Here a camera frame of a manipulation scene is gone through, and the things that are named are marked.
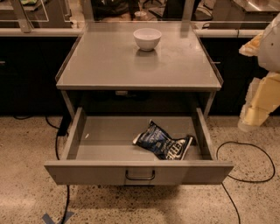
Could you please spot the white ceramic bowl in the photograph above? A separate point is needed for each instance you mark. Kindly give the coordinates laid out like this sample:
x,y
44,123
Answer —
x,y
147,38

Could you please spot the blue chip bag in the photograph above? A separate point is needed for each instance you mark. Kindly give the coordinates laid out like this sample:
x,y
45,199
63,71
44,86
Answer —
x,y
158,141

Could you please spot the blue tape cross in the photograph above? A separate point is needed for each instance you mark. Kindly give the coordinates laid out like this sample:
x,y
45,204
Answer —
x,y
47,219

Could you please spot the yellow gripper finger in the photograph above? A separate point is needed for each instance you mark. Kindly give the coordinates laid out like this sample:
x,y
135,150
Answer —
x,y
252,47

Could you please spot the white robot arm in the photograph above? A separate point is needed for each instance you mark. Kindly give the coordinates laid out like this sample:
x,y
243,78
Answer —
x,y
269,52

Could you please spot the metal drawer handle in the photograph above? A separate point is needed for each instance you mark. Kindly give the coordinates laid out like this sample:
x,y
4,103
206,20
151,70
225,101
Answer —
x,y
140,176

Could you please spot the person behind glass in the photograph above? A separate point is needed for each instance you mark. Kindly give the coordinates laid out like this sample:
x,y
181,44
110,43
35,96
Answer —
x,y
115,10

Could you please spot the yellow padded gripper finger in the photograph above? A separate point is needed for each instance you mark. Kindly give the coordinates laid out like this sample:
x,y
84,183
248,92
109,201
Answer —
x,y
262,98

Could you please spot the grey metal counter cabinet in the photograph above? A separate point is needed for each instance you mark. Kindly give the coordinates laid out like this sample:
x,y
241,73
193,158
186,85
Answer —
x,y
107,58

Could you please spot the grey open drawer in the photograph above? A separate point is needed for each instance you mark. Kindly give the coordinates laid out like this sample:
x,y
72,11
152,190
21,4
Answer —
x,y
99,150

